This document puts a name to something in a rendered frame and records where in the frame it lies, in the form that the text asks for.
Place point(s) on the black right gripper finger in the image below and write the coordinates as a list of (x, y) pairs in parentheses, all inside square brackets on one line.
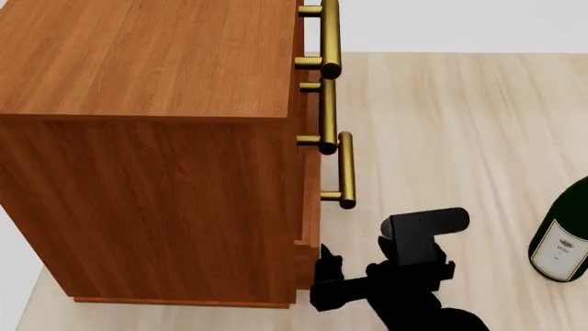
[(388, 247), (330, 265)]

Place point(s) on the wooden drawer front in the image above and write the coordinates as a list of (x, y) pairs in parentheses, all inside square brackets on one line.
[(312, 207), (313, 110)]

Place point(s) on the wooden three-drawer cabinet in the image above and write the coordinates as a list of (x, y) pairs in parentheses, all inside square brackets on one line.
[(147, 145)]

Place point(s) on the green wine bottle white label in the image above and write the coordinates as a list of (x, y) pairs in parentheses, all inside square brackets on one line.
[(558, 241)]

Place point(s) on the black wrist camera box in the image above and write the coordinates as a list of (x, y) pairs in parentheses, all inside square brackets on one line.
[(415, 231)]

